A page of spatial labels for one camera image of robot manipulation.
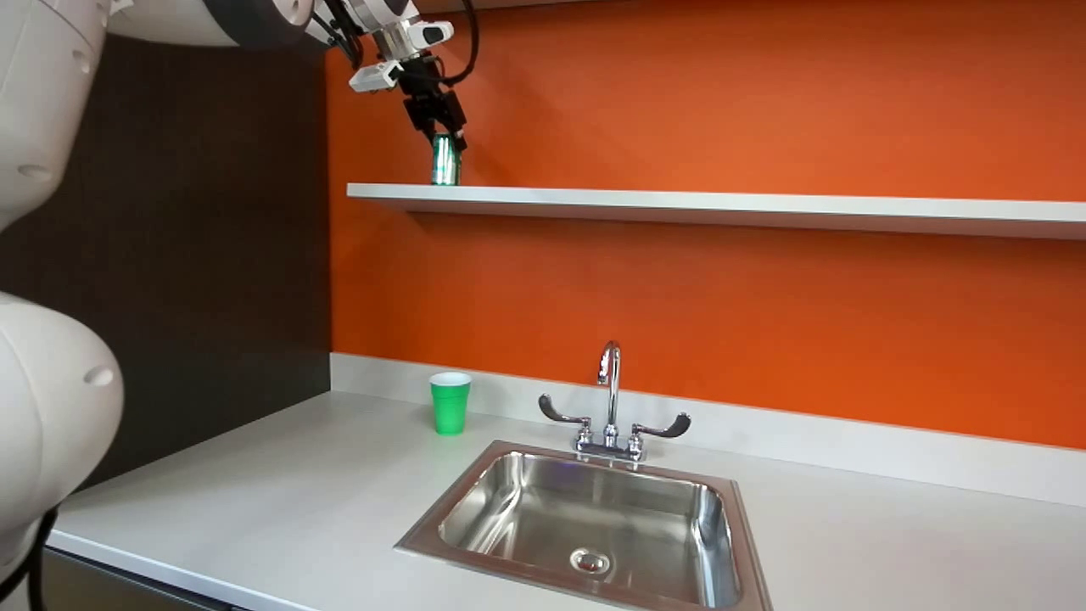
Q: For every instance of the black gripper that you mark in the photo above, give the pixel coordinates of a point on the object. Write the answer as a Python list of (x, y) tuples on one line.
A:
[(430, 105)]

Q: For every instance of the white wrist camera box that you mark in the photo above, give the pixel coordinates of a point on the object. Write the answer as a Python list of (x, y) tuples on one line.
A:
[(399, 38)]

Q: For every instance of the white counter backsplash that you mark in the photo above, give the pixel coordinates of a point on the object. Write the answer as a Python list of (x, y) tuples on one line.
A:
[(860, 442)]

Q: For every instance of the green plastic cup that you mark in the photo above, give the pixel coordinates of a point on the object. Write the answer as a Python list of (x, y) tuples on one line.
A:
[(451, 403)]

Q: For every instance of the white wall shelf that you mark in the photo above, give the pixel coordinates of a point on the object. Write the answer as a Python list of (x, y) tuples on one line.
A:
[(770, 211)]

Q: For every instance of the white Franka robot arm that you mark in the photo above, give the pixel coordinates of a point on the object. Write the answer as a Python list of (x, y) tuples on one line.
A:
[(47, 105)]

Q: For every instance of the stainless steel sink basin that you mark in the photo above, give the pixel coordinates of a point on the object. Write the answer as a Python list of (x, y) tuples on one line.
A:
[(587, 527)]

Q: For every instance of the dark wood cabinet panel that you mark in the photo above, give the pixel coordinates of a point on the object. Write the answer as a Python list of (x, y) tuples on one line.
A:
[(204, 249)]

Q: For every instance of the green soda can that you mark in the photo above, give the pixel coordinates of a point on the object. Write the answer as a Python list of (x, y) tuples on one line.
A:
[(446, 169)]

